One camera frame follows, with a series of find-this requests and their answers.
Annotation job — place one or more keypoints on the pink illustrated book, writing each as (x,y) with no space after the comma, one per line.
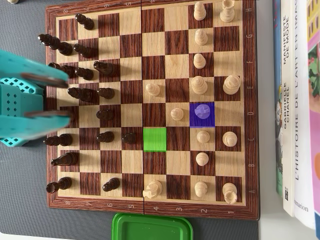
(315,125)

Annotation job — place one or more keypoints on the dark wooden pawn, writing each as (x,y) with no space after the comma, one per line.
(129,138)
(85,50)
(111,185)
(86,22)
(105,115)
(105,137)
(85,73)
(106,93)

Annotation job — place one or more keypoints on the light wooden knight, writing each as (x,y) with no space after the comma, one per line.
(202,111)
(153,189)

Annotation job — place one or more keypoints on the dark wooden rook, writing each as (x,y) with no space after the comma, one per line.
(72,71)
(61,184)

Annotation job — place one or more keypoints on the light wooden pawn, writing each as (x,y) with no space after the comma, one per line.
(201,37)
(203,136)
(200,11)
(201,188)
(199,61)
(202,159)
(177,114)
(153,89)

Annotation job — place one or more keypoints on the dark wooden king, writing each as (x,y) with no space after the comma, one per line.
(60,46)

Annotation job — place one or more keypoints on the light wooden queen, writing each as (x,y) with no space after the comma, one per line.
(199,85)

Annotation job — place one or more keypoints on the dark wooden bishop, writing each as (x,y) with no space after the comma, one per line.
(60,140)
(82,94)

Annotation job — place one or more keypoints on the light blue illustrated book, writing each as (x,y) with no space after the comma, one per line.
(278,75)

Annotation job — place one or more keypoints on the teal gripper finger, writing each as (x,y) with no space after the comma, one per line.
(30,125)
(30,67)

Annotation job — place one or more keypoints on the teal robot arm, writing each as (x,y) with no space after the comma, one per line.
(30,102)

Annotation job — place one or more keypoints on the white art history book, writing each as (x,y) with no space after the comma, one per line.
(303,150)

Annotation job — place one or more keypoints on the light wooden chess piece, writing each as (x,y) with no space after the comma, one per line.
(13,1)

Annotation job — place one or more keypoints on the white Gabrielle Chanel book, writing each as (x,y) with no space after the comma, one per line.
(289,162)

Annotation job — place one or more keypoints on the light wooden king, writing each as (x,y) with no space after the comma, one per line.
(232,84)

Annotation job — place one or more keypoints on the wooden folding chess board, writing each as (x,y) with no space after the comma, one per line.
(153,67)

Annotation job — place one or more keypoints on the light wooden rook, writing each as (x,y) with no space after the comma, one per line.
(227,12)
(230,193)

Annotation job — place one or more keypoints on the dark wooden knight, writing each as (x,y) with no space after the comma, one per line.
(106,68)
(67,159)

